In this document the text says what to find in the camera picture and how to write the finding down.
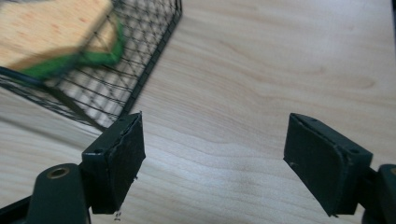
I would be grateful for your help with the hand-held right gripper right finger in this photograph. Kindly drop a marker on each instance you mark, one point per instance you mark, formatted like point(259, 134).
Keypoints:
point(323, 168)

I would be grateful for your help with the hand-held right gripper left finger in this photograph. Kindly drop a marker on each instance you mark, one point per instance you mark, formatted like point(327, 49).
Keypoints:
point(115, 165)

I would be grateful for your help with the green and yellow sponge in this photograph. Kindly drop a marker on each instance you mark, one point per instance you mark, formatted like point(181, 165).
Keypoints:
point(46, 34)

